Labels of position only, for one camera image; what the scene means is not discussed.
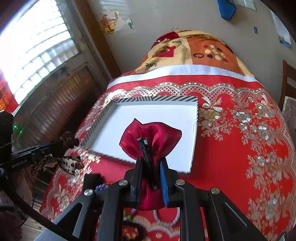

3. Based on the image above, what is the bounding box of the white wall calendar poster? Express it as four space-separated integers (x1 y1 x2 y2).
270 10 292 49

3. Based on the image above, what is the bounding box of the black fabric scrunchie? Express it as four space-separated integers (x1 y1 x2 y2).
122 220 146 241

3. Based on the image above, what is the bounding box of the clear plastic bag on chair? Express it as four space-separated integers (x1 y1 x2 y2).
282 96 296 135

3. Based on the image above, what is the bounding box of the brown wooden chair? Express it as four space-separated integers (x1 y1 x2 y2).
278 60 296 110

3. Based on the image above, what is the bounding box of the black white striped box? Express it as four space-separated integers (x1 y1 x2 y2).
81 95 198 174

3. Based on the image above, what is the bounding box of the blue grey hanging cloth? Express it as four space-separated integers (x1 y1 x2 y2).
217 0 236 21

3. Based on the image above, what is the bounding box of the dark red satin bow clip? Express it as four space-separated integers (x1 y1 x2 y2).
119 119 182 211

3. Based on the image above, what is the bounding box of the window with bright grille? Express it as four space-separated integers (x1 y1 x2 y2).
1 1 78 103

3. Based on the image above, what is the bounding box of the red gold calligraphy banner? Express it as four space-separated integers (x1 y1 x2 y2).
0 71 18 113

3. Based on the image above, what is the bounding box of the red gold wall sticker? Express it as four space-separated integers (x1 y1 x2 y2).
100 9 126 34

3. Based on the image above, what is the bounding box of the wall hook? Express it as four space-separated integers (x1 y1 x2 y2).
125 19 133 29

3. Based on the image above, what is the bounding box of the silver pink braided bracelet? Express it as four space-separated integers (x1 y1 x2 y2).
152 207 181 227

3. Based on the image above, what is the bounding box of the red floral embroidered bedspread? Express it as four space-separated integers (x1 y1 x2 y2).
39 74 296 241

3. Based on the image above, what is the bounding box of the black cable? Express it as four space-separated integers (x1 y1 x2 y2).
0 169 79 241

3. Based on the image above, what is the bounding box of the orange beige love blanket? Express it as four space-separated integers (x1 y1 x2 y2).
135 30 253 77

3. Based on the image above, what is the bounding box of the brown leopard bow scrunchie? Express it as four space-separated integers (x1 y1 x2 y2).
56 131 84 175

